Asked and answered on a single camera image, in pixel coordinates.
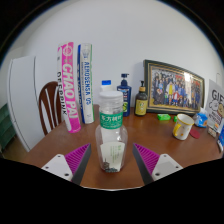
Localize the blue tissue pack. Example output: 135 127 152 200
194 107 209 129

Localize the pink shuttlecock tube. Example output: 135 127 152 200
56 41 82 134

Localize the brown wooden chair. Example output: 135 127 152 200
37 80 63 136

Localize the white paper gift bag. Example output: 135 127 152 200
204 72 224 134

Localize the white yellow-rimmed mug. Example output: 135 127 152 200
172 113 195 141

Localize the blue pump bottle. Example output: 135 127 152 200
116 73 133 118

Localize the dark yellow-labelled pump bottle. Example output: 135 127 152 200
134 80 149 117

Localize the clear green-labelled drink bottle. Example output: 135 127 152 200
95 90 129 174

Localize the white blue-capped bottle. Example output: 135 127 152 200
100 79 114 101

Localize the white green shuttlecock tube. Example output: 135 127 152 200
77 42 95 125

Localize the small patterned pouch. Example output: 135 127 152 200
206 125 218 138

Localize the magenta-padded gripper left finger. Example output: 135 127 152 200
40 143 92 185

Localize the framed group photo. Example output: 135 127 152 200
143 59 206 116

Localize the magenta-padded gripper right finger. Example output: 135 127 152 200
132 143 184 186

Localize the green plastic crate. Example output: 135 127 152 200
0 103 17 152

